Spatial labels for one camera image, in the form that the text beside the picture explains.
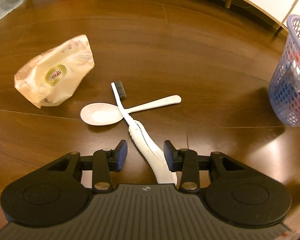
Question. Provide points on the beige snack bag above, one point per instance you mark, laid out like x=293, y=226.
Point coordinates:
x=53, y=76

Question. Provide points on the white toothbrush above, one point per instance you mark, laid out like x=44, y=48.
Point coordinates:
x=146, y=146

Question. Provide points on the white plastic spoon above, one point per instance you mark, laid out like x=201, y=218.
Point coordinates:
x=102, y=114

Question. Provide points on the lavender plastic waste basket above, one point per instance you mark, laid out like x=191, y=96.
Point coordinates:
x=292, y=43

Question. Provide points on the blue white milk carton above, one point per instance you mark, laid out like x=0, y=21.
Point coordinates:
x=281, y=88

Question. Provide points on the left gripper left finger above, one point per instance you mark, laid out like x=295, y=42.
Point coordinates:
x=62, y=189

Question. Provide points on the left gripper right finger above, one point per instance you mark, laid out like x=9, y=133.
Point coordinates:
x=229, y=189

